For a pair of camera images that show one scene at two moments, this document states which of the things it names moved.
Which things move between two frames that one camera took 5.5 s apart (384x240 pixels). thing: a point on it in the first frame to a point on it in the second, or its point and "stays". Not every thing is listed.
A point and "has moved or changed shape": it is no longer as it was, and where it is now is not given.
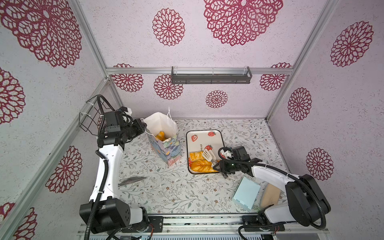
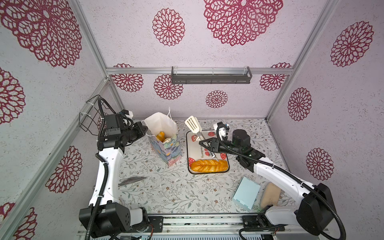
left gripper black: (137, 123) stays
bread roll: (161, 136) stays
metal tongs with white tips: (209, 156) to (193, 124)
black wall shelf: (211, 78) stays
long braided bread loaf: (199, 164) has moved or changed shape
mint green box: (246, 193) stays
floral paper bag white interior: (165, 139) stays
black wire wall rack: (98, 106) stays
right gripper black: (222, 163) to (215, 145)
